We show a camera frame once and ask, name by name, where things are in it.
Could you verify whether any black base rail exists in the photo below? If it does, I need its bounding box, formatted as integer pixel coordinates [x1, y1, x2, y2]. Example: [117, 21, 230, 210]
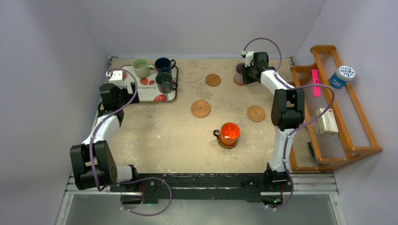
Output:
[63, 172, 339, 206]

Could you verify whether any white card box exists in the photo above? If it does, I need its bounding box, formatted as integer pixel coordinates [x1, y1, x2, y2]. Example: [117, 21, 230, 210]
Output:
[317, 108, 338, 135]

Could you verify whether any pale green mug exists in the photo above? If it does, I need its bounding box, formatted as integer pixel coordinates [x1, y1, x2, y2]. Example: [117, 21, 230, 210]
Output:
[132, 58, 156, 78]

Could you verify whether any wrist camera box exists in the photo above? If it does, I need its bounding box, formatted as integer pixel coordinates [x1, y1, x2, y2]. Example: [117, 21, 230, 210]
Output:
[108, 70, 125, 88]
[241, 50, 255, 68]

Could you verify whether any blue jar white lid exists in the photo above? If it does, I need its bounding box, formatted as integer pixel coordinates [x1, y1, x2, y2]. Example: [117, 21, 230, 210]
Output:
[329, 66, 356, 89]

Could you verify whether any orange mug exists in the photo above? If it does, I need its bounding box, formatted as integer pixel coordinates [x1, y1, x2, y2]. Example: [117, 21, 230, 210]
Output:
[213, 122, 241, 145]

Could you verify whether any wooden tiered rack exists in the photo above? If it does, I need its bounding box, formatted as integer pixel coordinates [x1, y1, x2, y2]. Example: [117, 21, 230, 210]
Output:
[290, 45, 382, 172]

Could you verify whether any light wooden coaster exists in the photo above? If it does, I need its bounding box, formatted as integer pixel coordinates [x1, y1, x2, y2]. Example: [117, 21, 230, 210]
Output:
[233, 77, 245, 86]
[205, 74, 222, 87]

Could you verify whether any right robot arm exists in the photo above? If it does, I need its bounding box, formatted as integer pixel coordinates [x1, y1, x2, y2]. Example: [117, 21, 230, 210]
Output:
[241, 51, 305, 191]

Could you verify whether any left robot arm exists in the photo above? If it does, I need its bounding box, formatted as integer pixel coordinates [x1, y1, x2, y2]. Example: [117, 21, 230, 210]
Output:
[70, 83, 140, 192]

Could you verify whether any small dark blue object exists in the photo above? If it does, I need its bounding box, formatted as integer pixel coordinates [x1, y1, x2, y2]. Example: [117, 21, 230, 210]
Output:
[307, 142, 318, 165]

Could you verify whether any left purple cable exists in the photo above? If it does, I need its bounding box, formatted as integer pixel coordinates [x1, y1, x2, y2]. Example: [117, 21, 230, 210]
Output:
[89, 68, 173, 217]

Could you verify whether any dark green mug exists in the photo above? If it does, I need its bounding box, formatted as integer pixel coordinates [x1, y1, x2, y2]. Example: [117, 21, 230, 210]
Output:
[155, 72, 178, 94]

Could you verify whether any dark brown wooden coaster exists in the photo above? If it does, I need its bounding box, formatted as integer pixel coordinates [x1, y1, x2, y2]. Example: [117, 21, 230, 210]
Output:
[217, 139, 240, 149]

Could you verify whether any purple mug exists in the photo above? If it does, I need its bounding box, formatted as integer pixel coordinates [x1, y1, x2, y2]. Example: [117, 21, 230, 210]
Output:
[234, 62, 245, 85]

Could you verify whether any strawberry print tray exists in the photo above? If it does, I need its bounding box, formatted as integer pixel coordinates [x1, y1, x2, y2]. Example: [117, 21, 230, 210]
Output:
[122, 65, 179, 102]

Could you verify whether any pink marker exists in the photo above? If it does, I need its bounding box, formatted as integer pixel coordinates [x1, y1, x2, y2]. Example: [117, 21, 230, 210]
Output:
[312, 69, 321, 97]

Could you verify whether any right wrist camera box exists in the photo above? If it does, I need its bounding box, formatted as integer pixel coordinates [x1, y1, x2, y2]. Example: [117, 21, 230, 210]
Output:
[241, 50, 255, 68]

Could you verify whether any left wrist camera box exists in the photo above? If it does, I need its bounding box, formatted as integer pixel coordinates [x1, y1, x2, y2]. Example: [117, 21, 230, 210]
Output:
[108, 70, 125, 88]

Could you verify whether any navy blue mug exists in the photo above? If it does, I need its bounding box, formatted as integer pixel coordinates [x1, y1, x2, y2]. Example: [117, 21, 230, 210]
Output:
[154, 57, 176, 74]

